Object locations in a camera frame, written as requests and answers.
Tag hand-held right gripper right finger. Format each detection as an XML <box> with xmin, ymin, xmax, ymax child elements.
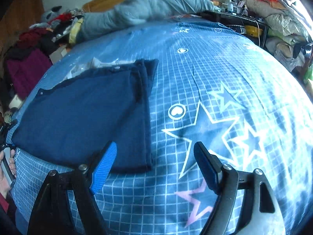
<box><xmin>194</xmin><ymin>141</ymin><xmax>286</xmax><ymax>235</ymax></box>

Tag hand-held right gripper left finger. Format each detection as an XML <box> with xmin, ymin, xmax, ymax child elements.
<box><xmin>27</xmin><ymin>141</ymin><xmax>118</xmax><ymax>235</ymax></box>

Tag navy blue shirt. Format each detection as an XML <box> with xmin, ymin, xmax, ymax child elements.
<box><xmin>11</xmin><ymin>59</ymin><xmax>159</xmax><ymax>175</ymax></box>

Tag pile of clothes and toys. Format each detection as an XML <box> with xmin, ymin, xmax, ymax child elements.
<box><xmin>5</xmin><ymin>6</ymin><xmax>85</xmax><ymax>98</ymax></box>

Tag person's left hand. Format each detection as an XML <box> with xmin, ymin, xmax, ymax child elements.
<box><xmin>0</xmin><ymin>150</ymin><xmax>17</xmax><ymax>197</ymax></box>

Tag maroon garment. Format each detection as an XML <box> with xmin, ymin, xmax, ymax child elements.
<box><xmin>6</xmin><ymin>48</ymin><xmax>53</xmax><ymax>99</ymax></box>

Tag blue grid star bed sheet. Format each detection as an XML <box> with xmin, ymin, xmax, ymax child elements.
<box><xmin>11</xmin><ymin>17</ymin><xmax>311</xmax><ymax>235</ymax></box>

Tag clear plastic bag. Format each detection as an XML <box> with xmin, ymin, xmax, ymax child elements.
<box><xmin>66</xmin><ymin>57</ymin><xmax>119</xmax><ymax>79</ymax></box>

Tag wooden wardrobe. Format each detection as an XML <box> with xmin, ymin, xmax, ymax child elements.
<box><xmin>0</xmin><ymin>0</ymin><xmax>45</xmax><ymax>54</ymax></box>

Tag yellow cloth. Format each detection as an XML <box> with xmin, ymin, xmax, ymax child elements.
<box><xmin>68</xmin><ymin>17</ymin><xmax>85</xmax><ymax>45</ymax></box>

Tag grey plush toy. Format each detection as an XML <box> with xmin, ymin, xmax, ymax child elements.
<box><xmin>40</xmin><ymin>5</ymin><xmax>63</xmax><ymax>23</ymax></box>

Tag green plastic bag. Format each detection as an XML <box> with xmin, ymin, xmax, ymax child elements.
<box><xmin>304</xmin><ymin>65</ymin><xmax>313</xmax><ymax>82</ymax></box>

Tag black desk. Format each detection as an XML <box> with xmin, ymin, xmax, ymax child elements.
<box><xmin>199</xmin><ymin>10</ymin><xmax>271</xmax><ymax>47</ymax></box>

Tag bottles on desk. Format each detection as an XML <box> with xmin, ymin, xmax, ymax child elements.
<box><xmin>226</xmin><ymin>0</ymin><xmax>248</xmax><ymax>15</ymax></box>

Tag pile of bedding and bags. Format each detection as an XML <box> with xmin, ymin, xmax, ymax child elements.
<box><xmin>241</xmin><ymin>0</ymin><xmax>313</xmax><ymax>75</ymax></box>

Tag grey quilted duvet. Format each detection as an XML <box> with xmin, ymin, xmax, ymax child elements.
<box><xmin>80</xmin><ymin>0</ymin><xmax>220</xmax><ymax>41</ymax></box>

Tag white cable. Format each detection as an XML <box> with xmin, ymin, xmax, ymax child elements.
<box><xmin>253</xmin><ymin>18</ymin><xmax>262</xmax><ymax>47</ymax></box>

